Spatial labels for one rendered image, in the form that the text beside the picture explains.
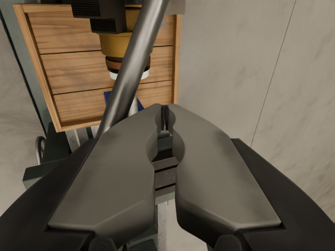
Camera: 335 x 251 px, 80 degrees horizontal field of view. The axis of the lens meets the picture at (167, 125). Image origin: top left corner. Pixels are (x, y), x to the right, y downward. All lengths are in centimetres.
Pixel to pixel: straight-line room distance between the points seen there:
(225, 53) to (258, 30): 34
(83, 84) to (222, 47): 139
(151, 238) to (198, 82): 123
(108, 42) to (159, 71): 30
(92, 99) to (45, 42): 17
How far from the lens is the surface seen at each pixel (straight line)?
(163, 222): 116
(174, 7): 35
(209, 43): 173
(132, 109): 39
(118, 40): 32
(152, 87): 62
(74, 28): 55
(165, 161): 68
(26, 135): 173
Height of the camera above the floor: 143
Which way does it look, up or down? 51 degrees down
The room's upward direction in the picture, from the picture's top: 144 degrees clockwise
